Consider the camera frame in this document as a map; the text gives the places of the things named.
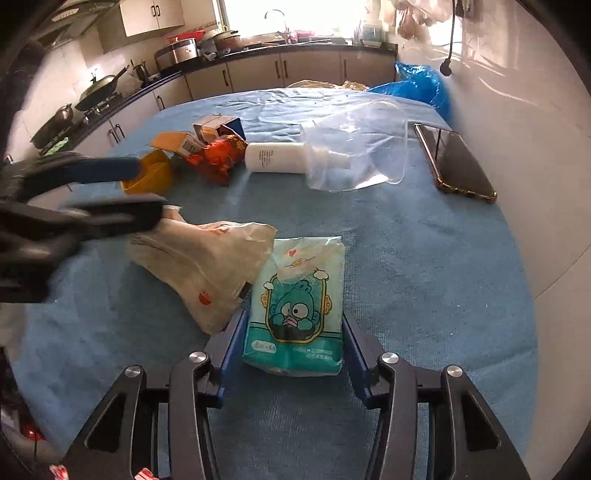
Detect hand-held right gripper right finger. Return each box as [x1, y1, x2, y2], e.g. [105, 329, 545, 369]
[342, 311, 532, 480]

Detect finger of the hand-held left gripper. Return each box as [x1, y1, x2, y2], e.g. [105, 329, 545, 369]
[28, 154, 141, 185]
[46, 194, 167, 241]

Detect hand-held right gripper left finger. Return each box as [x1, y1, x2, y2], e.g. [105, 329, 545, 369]
[60, 307, 250, 480]

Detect orange small box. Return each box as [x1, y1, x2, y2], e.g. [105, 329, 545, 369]
[150, 131, 204, 155]

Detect green cartoon tissue pack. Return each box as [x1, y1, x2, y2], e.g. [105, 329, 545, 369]
[242, 236, 346, 377]

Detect cream plastic bag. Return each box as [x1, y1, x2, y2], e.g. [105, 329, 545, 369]
[126, 205, 278, 335]

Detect red snack packet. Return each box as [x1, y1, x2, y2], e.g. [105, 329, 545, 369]
[187, 135, 247, 186]

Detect blue and white small box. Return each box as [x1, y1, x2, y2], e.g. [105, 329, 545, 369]
[192, 114, 245, 141]

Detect yellow plastic bowl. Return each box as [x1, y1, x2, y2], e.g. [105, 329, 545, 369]
[121, 150, 174, 195]

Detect dark frying pan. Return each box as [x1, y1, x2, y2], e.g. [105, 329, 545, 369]
[30, 104, 75, 148]

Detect steel wok with lid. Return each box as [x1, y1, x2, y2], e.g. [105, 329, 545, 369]
[75, 65, 131, 112]

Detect blue towel table cover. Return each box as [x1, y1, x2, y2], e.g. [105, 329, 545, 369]
[9, 88, 539, 480]

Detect silver rice cooker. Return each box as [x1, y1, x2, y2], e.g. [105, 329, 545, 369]
[154, 38, 200, 70]

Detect steel range hood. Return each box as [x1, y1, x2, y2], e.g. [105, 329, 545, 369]
[46, 0, 121, 38]

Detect white plastic bottle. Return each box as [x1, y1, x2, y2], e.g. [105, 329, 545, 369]
[244, 142, 352, 175]

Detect grey cooking pot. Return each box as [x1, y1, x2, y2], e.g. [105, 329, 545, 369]
[203, 28, 242, 54]

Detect black kitchen countertop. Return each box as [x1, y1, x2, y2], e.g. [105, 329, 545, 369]
[41, 41, 398, 153]

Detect clear plastic bag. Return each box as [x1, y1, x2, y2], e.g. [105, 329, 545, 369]
[300, 100, 409, 192]

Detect cream lower kitchen cabinets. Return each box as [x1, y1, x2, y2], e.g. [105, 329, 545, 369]
[69, 48, 398, 153]

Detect yellow plastic bag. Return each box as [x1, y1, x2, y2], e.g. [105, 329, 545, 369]
[287, 79, 370, 91]

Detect steel kitchen faucet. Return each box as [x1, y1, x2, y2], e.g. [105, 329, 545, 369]
[265, 9, 289, 34]

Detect bright kitchen window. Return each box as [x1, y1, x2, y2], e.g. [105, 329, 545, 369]
[222, 0, 370, 40]

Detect blue plastic bag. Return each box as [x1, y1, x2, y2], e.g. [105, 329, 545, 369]
[369, 61, 452, 123]

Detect hanging plastic bags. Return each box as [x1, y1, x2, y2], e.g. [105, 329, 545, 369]
[392, 0, 455, 40]

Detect cream upper wall cabinets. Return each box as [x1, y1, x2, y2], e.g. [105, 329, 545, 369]
[99, 0, 188, 54]

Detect black hanging cable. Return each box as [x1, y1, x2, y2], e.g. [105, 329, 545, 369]
[438, 0, 465, 77]

